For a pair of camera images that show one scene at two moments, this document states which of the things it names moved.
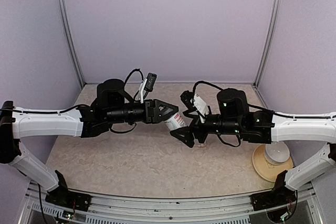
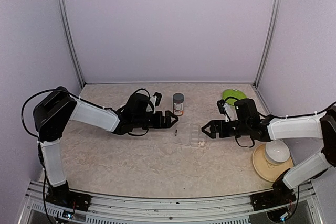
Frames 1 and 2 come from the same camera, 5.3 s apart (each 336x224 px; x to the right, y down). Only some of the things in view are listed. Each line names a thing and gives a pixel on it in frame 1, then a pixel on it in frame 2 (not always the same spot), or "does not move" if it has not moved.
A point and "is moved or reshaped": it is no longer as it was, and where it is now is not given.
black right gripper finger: [185, 135] -> [213, 129]
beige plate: [266, 170] does not move
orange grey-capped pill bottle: [178, 121] -> [178, 99]
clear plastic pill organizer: [202, 145] is moved or reshaped
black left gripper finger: [166, 108] -> [167, 117]
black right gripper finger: [191, 113] -> [213, 125]
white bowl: [277, 152] does not move
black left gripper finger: [165, 116] -> [171, 124]
